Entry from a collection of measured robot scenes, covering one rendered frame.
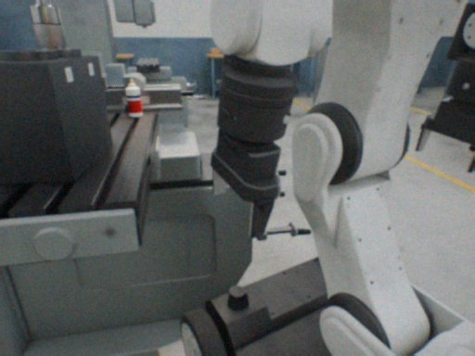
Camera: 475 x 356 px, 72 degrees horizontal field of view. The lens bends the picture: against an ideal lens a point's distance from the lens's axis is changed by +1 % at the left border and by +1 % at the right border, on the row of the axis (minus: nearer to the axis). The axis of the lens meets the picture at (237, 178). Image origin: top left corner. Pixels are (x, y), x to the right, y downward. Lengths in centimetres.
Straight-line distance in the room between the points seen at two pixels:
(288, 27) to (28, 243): 44
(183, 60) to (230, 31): 726
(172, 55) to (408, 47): 716
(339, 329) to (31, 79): 63
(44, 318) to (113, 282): 26
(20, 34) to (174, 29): 293
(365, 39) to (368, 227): 31
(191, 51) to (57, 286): 671
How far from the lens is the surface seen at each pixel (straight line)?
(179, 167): 102
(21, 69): 57
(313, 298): 87
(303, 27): 37
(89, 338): 139
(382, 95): 54
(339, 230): 62
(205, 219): 111
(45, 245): 53
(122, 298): 129
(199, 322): 79
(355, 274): 63
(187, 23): 761
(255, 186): 40
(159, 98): 111
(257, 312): 79
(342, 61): 56
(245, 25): 33
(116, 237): 51
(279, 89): 36
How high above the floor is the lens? 118
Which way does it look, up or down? 23 degrees down
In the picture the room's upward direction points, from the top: straight up
